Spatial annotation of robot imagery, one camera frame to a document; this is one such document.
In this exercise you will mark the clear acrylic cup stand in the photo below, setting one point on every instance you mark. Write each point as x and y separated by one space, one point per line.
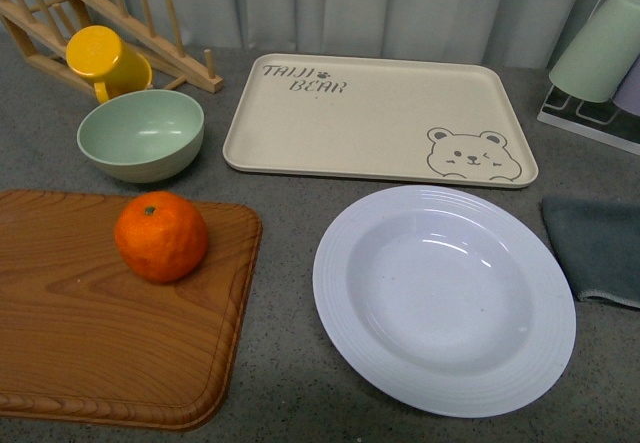
603 122

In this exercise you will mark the wooden cutting board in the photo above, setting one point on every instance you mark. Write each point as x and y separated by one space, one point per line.
85 339

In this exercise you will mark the light green cup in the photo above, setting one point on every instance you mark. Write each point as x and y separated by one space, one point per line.
601 54

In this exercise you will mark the lilac cup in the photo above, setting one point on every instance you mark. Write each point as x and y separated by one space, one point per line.
627 95

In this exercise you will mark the yellow mug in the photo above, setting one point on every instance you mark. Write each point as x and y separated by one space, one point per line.
99 56

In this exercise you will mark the grey curtain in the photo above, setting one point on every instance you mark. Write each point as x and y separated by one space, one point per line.
514 33

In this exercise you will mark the white round plate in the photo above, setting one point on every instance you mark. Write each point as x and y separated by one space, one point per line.
444 301

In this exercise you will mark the light green bowl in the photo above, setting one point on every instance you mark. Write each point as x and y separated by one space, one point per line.
143 137

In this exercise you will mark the grey cloth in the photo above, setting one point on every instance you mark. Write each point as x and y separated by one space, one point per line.
597 246

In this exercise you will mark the orange fruit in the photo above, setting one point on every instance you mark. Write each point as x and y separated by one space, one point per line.
161 236

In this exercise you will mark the beige bear tray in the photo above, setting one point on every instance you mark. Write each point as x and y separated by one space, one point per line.
378 119

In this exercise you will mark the wooden dish rack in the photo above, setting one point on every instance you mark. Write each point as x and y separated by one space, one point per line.
42 29

